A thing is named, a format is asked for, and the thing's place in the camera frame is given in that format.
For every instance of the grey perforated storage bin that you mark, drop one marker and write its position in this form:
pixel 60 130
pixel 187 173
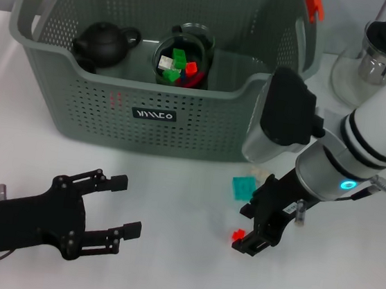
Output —
pixel 215 129

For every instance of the dark red curved brick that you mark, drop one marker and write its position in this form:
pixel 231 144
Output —
pixel 195 81

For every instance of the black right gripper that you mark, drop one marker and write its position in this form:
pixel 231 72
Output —
pixel 276 206

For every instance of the green stepped brick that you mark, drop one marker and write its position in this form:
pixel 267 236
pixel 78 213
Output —
pixel 179 57

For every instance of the white brick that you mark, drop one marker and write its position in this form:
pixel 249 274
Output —
pixel 259 172
pixel 165 63

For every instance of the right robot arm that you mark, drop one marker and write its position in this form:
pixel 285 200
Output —
pixel 371 137

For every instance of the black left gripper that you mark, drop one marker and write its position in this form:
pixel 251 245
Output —
pixel 30 223

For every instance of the black clay teapot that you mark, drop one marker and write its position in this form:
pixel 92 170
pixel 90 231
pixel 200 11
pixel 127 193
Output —
pixel 103 45

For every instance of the small red brick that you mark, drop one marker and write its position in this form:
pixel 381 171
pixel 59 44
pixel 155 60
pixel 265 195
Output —
pixel 191 68
pixel 237 234

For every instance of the teal square brick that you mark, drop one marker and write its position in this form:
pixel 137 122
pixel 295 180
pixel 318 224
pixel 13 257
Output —
pixel 242 187

